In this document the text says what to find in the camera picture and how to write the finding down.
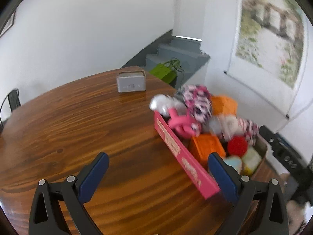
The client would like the pink leopard plush ball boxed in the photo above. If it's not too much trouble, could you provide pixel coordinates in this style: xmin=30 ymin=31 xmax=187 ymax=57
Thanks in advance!
xmin=238 ymin=118 xmax=259 ymax=146

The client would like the white red-print tissue pack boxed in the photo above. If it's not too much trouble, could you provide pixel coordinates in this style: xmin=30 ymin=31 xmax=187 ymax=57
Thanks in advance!
xmin=208 ymin=115 xmax=239 ymax=138

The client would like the pink knotted foam tube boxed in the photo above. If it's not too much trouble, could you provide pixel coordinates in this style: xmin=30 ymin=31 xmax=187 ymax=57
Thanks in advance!
xmin=168 ymin=108 xmax=202 ymax=139

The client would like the pink leopard plush scrunchie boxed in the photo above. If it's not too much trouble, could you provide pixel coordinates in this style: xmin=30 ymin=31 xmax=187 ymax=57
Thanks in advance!
xmin=183 ymin=84 xmax=213 ymax=124

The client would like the white plastic bag ball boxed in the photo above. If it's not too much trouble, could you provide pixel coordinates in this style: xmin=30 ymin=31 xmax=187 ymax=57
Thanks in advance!
xmin=149 ymin=94 xmax=187 ymax=118

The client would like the orange embossed toy cube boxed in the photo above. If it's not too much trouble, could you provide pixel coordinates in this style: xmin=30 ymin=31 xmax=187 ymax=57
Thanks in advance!
xmin=211 ymin=96 xmax=238 ymax=116

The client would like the red yarn ball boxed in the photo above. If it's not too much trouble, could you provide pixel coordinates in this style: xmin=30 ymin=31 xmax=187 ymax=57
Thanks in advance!
xmin=227 ymin=136 xmax=248 ymax=158

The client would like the pink storage box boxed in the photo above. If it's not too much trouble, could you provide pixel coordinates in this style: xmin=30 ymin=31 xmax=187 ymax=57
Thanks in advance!
xmin=154 ymin=110 xmax=269 ymax=200

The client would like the orange toy block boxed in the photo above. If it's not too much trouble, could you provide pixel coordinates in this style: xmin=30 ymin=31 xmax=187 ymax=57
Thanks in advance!
xmin=188 ymin=134 xmax=226 ymax=169

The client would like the hanging landscape scroll painting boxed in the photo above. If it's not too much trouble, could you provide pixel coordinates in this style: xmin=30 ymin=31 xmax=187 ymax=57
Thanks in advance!
xmin=227 ymin=0 xmax=308 ymax=118

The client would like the black metal chair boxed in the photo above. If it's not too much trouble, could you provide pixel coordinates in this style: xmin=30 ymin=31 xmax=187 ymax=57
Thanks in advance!
xmin=0 ymin=88 xmax=21 ymax=133

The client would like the grey tissue box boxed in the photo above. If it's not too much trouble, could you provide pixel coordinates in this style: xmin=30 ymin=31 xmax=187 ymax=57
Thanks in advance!
xmin=116 ymin=70 xmax=146 ymax=93

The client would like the concrete staircase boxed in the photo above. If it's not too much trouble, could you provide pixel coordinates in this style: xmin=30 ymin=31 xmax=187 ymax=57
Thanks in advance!
xmin=142 ymin=35 xmax=211 ymax=89

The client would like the green paper gift bag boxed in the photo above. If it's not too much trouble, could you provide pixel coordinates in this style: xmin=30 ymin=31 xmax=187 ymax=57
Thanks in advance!
xmin=149 ymin=58 xmax=185 ymax=84

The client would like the framed wall picture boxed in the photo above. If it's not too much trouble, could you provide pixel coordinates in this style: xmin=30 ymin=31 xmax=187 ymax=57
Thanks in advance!
xmin=0 ymin=11 xmax=16 ymax=37

